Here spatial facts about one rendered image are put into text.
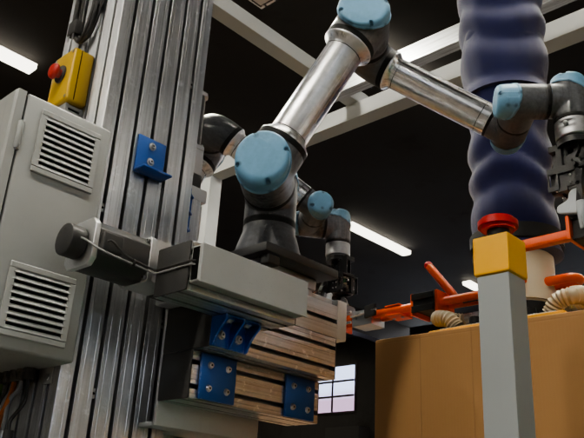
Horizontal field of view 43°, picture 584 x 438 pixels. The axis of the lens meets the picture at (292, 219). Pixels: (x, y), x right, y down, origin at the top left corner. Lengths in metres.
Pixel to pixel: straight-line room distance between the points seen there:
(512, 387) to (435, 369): 0.51
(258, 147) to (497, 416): 0.68
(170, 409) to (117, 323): 0.20
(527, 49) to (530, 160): 0.32
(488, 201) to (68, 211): 1.00
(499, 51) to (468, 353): 0.81
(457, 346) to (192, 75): 0.88
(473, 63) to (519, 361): 1.03
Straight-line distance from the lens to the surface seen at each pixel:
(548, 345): 1.62
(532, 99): 1.64
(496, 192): 1.89
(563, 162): 1.63
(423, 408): 1.74
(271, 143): 1.51
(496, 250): 1.31
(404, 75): 1.78
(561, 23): 4.52
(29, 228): 1.39
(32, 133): 1.45
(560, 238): 1.57
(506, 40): 2.09
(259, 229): 1.59
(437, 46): 4.46
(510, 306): 1.28
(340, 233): 2.26
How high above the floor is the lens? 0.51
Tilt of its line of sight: 23 degrees up
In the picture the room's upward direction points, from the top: 3 degrees clockwise
